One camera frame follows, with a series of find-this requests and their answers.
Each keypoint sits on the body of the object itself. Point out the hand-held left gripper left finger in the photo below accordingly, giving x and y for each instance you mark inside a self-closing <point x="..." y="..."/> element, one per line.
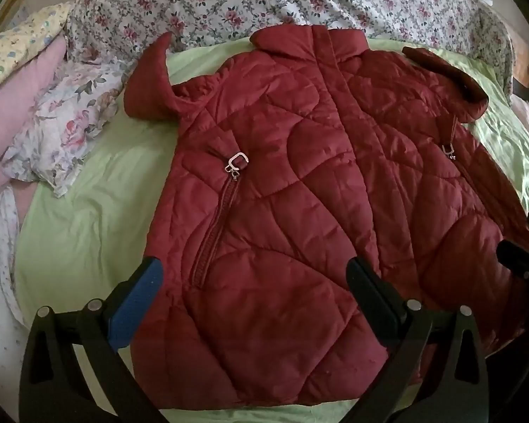
<point x="134" y="304"/>

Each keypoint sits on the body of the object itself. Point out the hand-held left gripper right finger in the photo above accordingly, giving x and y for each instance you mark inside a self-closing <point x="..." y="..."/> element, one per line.
<point x="370" y="299"/>

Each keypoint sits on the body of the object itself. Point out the red quilted jacket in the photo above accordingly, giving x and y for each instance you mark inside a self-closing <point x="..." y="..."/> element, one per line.
<point x="299" y="176"/>

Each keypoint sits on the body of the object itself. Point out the light green bed sheet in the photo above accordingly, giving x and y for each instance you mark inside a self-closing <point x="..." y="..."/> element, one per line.
<point x="92" y="224"/>

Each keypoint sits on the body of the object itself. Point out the large flower print pillow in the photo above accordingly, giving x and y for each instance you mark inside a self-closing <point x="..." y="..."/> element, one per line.
<point x="66" y="123"/>

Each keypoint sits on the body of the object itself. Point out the pink pillow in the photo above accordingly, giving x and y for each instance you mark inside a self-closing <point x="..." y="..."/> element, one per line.
<point x="13" y="110"/>

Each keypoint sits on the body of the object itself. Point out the yellow patterned pillow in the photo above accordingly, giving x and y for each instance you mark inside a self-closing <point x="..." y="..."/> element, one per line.
<point x="13" y="48"/>

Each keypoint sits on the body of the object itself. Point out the rose print duvet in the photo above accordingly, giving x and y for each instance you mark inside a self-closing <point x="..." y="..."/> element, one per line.
<point x="255" y="0"/>

